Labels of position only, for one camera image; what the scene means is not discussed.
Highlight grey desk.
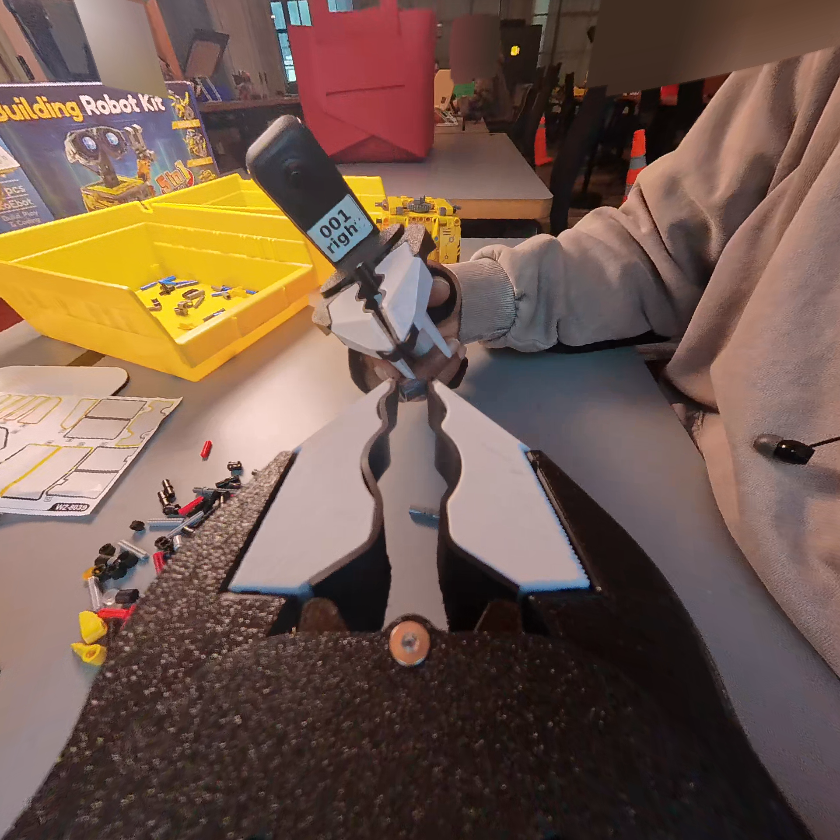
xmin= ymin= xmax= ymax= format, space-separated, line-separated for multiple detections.
xmin=0 ymin=236 xmax=840 ymax=840

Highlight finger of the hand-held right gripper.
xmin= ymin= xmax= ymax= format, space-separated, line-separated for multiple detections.
xmin=379 ymin=251 xmax=455 ymax=361
xmin=327 ymin=295 xmax=417 ymax=382

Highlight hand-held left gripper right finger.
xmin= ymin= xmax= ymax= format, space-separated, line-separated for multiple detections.
xmin=427 ymin=381 xmax=593 ymax=632

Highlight grey table with dark edge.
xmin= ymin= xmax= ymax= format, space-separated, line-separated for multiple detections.
xmin=338 ymin=131 xmax=554 ymax=221

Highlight person's right forearm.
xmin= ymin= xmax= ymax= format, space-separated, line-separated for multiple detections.
xmin=456 ymin=154 xmax=697 ymax=355

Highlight black earphone cord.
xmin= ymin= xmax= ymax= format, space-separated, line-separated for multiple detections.
xmin=753 ymin=432 xmax=840 ymax=467

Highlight printed toy packaging box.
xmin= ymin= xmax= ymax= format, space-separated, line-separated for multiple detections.
xmin=0 ymin=80 xmax=221 ymax=236

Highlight white lamp base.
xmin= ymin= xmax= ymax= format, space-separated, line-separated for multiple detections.
xmin=0 ymin=364 xmax=130 ymax=398

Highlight white sticker sheet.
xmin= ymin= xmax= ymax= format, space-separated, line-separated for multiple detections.
xmin=0 ymin=392 xmax=183 ymax=517

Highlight yellow storage bin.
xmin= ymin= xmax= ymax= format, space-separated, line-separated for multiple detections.
xmin=147 ymin=174 xmax=388 ymax=290
xmin=0 ymin=203 xmax=316 ymax=383

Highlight yellow building brick model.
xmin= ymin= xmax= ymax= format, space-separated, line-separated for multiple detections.
xmin=374 ymin=196 xmax=463 ymax=265

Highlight pile of black red pins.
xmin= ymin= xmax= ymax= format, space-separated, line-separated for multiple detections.
xmin=85 ymin=459 xmax=253 ymax=621

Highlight scattered blue grey brick pins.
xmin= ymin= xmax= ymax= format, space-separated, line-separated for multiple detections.
xmin=138 ymin=274 xmax=260 ymax=329

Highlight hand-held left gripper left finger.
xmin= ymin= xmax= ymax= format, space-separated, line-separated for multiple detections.
xmin=226 ymin=379 xmax=399 ymax=631

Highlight red bag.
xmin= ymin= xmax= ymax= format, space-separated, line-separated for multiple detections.
xmin=287 ymin=0 xmax=438 ymax=164

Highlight person's right hand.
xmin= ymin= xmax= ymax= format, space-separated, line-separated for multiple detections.
xmin=348 ymin=277 xmax=468 ymax=396

